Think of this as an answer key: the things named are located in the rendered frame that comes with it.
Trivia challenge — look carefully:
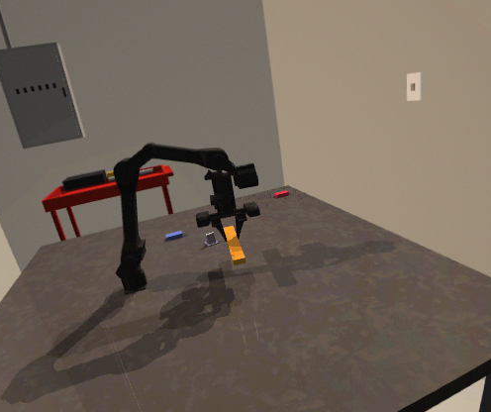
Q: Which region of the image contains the orange bar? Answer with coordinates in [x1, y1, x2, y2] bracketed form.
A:
[224, 226, 246, 265]

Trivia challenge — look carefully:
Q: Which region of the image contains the red rectangular block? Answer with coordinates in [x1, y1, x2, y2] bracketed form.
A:
[274, 191, 289, 198]

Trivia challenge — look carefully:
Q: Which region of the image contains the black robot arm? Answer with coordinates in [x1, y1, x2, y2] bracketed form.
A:
[114, 143, 258, 295]

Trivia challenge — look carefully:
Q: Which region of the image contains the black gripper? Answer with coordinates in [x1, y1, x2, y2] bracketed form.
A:
[196, 190, 260, 241]

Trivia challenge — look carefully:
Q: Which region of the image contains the blue rectangular bar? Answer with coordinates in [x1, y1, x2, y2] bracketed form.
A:
[165, 231, 183, 241]

